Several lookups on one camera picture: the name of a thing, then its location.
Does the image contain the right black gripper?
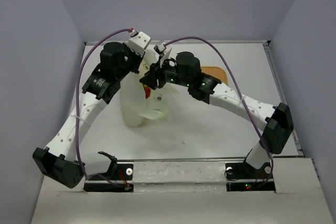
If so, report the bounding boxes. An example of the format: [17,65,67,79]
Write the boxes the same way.
[140,55,192,89]

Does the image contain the translucent green plastic bag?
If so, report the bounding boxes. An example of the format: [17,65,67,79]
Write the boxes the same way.
[120,49,178,127]

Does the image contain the red cherry bunch with leaves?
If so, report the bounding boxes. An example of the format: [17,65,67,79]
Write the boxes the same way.
[143,84,152,99]

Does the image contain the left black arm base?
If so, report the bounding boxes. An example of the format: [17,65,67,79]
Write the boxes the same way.
[83,151,134,193]

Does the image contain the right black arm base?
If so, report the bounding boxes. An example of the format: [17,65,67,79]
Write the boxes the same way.
[224,162,276,192]

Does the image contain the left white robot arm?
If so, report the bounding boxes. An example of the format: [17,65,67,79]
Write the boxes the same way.
[33,39,150,188]

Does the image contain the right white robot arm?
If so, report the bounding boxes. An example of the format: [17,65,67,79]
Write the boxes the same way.
[140,52,294,178]

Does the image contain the orange woven square tray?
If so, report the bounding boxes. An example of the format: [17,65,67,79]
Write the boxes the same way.
[201,66,228,85]

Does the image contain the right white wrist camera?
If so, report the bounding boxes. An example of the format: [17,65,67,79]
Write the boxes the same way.
[154,41,172,67]

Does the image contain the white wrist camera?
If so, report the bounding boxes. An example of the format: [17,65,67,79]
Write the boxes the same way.
[154,41,172,67]
[127,31,151,57]

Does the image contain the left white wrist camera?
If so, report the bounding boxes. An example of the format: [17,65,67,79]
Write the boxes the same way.
[127,31,151,57]

